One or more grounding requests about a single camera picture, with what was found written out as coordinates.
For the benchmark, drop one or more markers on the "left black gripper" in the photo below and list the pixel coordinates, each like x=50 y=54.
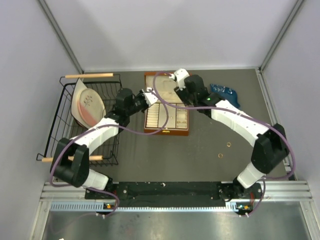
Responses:
x=142 y=96

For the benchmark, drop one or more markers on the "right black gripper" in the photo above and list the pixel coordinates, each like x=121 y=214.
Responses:
x=181 y=93

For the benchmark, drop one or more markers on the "brown jewelry box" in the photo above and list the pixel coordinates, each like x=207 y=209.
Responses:
x=165 y=119

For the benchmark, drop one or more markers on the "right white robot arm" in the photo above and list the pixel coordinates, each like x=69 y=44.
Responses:
x=268 y=142

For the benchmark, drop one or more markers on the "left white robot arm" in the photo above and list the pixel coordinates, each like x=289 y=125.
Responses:
x=71 y=162

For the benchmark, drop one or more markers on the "blue leaf dish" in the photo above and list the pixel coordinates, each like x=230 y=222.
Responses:
x=227 y=93

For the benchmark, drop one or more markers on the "pink floral round plate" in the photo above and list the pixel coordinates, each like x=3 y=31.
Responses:
x=91 y=107

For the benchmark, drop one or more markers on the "cream square plate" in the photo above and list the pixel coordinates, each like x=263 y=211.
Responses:
x=79 y=87

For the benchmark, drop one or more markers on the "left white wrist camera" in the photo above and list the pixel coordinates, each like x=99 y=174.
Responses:
x=150 y=96

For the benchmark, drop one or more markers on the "black wire basket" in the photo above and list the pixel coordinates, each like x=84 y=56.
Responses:
x=64 y=125

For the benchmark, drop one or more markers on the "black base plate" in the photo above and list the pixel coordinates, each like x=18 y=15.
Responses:
x=182 y=194

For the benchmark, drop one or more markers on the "aluminium frame rail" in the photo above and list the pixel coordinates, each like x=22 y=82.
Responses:
x=276 y=191

